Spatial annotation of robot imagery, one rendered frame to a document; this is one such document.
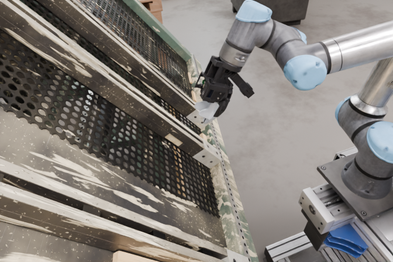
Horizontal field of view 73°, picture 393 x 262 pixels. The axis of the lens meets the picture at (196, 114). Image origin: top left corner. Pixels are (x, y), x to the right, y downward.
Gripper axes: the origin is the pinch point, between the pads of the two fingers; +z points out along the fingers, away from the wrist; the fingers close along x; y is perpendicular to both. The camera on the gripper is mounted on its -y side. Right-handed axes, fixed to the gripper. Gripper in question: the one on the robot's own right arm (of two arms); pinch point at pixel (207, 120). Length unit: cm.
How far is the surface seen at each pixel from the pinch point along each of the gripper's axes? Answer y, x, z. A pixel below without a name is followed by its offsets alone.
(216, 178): -23.6, -6.7, 35.2
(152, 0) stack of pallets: -43, -255, 26
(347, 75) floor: -261, -143, 13
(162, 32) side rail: -16, -112, 13
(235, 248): -19.1, 23.3, 36.9
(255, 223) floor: -94, -19, 99
